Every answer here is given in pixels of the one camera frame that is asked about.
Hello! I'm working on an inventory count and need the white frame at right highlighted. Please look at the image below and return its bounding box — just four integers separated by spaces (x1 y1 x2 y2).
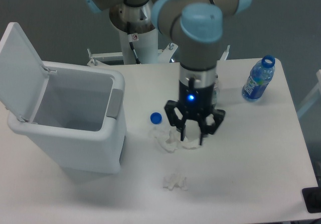
296 69 320 119

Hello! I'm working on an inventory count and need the clear green-label bottle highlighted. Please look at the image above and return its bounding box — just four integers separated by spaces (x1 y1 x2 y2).
212 74 221 106

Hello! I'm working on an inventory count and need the black device at edge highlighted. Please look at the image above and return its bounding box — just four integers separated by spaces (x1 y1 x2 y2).
302 187 320 213

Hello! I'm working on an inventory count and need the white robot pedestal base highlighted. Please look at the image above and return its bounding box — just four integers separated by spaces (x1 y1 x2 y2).
86 30 231 67

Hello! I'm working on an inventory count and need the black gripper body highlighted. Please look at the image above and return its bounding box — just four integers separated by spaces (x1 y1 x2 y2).
177 82 214 121

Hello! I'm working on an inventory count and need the blue bottle cap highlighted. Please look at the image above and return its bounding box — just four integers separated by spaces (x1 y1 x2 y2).
150 112 163 125

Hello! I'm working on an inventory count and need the small crumpled white tissue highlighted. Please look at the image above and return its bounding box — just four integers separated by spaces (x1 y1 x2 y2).
163 173 188 191

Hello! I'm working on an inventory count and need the white trash can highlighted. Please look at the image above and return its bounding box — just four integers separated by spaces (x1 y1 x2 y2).
1 22 126 174

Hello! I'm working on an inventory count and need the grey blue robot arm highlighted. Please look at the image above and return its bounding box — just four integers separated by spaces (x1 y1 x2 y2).
86 0 252 139

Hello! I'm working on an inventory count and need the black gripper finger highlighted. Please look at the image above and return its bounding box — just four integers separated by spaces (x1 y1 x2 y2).
164 100 187 141
198 109 225 145

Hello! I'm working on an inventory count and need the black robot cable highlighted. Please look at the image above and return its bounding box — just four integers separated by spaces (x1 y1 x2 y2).
126 22 141 64

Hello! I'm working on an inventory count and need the large crumpled white tissue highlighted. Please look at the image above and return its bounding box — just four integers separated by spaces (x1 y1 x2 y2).
148 127 202 154

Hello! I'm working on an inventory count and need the blue plastic bottle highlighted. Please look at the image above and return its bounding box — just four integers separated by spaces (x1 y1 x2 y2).
242 55 275 102

